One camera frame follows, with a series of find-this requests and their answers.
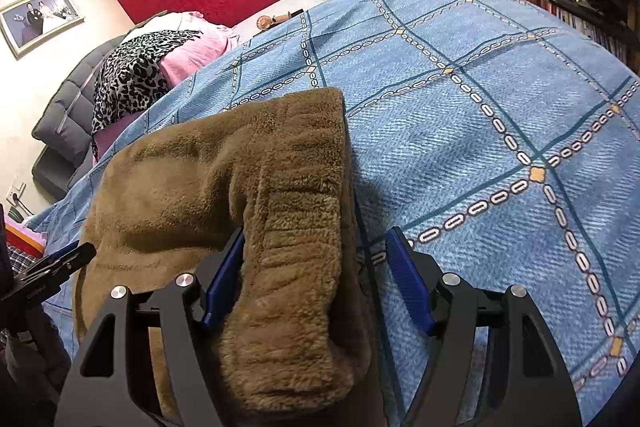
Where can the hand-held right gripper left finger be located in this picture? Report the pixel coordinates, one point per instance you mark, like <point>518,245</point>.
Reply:
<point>222,279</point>

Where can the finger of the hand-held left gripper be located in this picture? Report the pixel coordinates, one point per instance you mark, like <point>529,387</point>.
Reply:
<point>65,259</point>

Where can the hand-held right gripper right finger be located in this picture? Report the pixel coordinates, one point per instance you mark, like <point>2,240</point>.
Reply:
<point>407,282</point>

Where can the brown fleece pants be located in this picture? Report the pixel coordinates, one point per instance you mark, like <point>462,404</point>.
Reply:
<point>210,167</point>

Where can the plaid cloth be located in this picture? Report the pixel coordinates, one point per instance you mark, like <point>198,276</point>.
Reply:
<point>25,259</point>

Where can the grey quilted headboard cushion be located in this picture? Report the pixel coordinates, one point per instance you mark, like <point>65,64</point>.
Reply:
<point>65,122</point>

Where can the leopard print cloth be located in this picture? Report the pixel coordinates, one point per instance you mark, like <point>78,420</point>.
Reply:
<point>135,72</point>

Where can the pink pillow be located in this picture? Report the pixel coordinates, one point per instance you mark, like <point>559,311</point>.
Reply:
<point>197,52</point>

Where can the wooden hair brush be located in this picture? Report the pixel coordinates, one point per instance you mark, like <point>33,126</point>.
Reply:
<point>264,22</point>

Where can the white wall socket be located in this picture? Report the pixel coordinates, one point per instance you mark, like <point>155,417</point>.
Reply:
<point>15,193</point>

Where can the framed wall photo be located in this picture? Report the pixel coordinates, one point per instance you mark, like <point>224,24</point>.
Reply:
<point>37,19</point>

